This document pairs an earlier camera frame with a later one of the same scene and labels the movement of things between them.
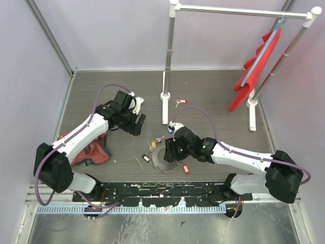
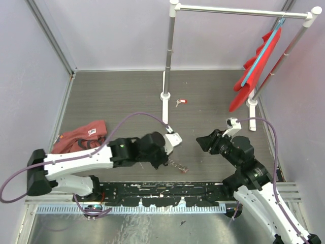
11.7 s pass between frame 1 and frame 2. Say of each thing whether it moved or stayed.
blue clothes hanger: stayed
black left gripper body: moved
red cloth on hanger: stayed
